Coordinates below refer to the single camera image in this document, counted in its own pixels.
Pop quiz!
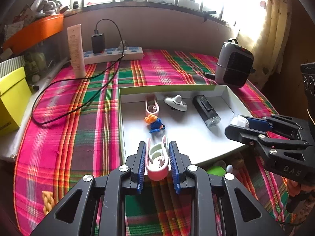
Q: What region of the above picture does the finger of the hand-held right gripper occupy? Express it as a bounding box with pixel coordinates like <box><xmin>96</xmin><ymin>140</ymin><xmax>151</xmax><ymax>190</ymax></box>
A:
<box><xmin>246</xmin><ymin>114</ymin><xmax>303</xmax><ymax>140</ymax></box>
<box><xmin>224</xmin><ymin>125</ymin><xmax>310</xmax><ymax>153</ymax></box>

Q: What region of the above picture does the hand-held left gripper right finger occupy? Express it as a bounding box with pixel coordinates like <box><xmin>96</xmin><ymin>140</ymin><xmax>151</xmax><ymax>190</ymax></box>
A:
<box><xmin>169</xmin><ymin>141</ymin><xmax>286</xmax><ymax>236</ymax></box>

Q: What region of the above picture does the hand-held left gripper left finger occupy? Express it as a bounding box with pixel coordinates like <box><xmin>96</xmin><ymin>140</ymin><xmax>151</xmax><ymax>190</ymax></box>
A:
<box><xmin>30</xmin><ymin>141</ymin><xmax>147</xmax><ymax>236</ymax></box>

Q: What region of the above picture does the small white jar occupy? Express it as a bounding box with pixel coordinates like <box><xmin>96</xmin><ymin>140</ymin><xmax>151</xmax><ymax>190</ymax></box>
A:
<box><xmin>229</xmin><ymin>114</ymin><xmax>249</xmax><ymax>128</ymax></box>

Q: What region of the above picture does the white green shallow cardboard box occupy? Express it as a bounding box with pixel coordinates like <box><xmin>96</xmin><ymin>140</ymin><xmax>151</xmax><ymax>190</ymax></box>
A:
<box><xmin>118</xmin><ymin>85</ymin><xmax>253</xmax><ymax>168</ymax></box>

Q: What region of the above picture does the green topped white stand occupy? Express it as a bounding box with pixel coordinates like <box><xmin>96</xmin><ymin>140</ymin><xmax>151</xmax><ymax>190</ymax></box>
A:
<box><xmin>207</xmin><ymin>161</ymin><xmax>227</xmax><ymax>177</ymax></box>

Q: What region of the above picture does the black flashlight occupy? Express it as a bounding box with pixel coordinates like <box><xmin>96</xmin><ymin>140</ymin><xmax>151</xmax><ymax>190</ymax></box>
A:
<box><xmin>192</xmin><ymin>95</ymin><xmax>221</xmax><ymax>128</ymax></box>

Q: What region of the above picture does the blue orange crochet doll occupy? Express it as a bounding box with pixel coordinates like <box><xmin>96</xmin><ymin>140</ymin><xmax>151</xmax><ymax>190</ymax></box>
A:
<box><xmin>144</xmin><ymin>114</ymin><xmax>166</xmax><ymax>134</ymax></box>

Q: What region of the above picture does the white oval base with knob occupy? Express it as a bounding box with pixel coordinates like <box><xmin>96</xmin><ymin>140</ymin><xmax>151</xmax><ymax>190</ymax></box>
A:
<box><xmin>164</xmin><ymin>95</ymin><xmax>187</xmax><ymax>112</ymax></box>

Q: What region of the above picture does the person's right hand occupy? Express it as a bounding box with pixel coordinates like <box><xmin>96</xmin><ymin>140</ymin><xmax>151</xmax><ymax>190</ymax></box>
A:
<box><xmin>287</xmin><ymin>180</ymin><xmax>315</xmax><ymax>202</ymax></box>

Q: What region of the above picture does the grey black space heater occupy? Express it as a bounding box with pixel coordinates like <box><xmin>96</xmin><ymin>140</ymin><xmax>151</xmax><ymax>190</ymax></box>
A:
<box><xmin>215</xmin><ymin>39</ymin><xmax>254</xmax><ymax>88</ymax></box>

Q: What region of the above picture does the plaid tablecloth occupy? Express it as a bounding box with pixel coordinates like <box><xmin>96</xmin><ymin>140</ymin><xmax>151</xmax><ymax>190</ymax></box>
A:
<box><xmin>13</xmin><ymin>49</ymin><xmax>296</xmax><ymax>236</ymax></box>

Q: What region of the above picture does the yellow patterned curtain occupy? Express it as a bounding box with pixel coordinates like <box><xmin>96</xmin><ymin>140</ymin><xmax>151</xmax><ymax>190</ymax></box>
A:
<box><xmin>236</xmin><ymin>0</ymin><xmax>291</xmax><ymax>89</ymax></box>

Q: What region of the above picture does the white power strip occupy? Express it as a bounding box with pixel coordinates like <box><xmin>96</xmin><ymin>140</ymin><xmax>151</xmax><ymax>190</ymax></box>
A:
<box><xmin>82</xmin><ymin>45</ymin><xmax>144</xmax><ymax>64</ymax></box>

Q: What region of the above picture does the black window latch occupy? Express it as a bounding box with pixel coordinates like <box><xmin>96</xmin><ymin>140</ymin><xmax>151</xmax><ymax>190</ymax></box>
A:
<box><xmin>203</xmin><ymin>10</ymin><xmax>217</xmax><ymax>21</ymax></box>

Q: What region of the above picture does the black charger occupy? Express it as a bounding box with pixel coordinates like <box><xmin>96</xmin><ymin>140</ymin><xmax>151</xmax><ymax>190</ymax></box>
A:
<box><xmin>92</xmin><ymin>33</ymin><xmax>106</xmax><ymax>54</ymax></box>

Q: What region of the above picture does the cream cosmetic tube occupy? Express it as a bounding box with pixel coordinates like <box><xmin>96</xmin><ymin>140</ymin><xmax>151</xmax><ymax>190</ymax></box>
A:
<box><xmin>67</xmin><ymin>24</ymin><xmax>86</xmax><ymax>77</ymax></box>

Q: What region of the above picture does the yellow cardboard box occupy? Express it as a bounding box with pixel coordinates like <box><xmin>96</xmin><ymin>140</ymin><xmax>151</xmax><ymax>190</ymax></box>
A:
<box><xmin>0</xmin><ymin>66</ymin><xmax>32</xmax><ymax>136</ymax></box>

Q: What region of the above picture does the pale green figurine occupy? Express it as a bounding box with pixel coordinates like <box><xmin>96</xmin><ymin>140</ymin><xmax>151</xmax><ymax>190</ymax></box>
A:
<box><xmin>25</xmin><ymin>52</ymin><xmax>47</xmax><ymax>81</ymax></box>

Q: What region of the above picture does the striped gift box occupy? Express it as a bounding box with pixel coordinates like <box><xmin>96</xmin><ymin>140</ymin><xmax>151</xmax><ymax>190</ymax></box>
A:
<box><xmin>0</xmin><ymin>55</ymin><xmax>25</xmax><ymax>78</ymax></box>

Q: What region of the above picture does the orange plastic tray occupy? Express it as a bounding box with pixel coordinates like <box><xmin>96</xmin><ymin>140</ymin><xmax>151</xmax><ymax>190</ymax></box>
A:
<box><xmin>2</xmin><ymin>14</ymin><xmax>64</xmax><ymax>54</ymax></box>

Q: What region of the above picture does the white cloth bundle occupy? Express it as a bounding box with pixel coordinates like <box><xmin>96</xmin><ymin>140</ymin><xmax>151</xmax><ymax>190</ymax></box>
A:
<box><xmin>37</xmin><ymin>0</ymin><xmax>64</xmax><ymax>13</ymax></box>

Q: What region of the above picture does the orange braided rope toy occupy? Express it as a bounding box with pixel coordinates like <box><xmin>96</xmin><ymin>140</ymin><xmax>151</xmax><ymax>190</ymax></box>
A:
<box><xmin>42</xmin><ymin>190</ymin><xmax>55</xmax><ymax>214</ymax></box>

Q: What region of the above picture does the black cable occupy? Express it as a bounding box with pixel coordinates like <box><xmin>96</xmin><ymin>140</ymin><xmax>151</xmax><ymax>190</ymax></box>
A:
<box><xmin>32</xmin><ymin>19</ymin><xmax>126</xmax><ymax>126</ymax></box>

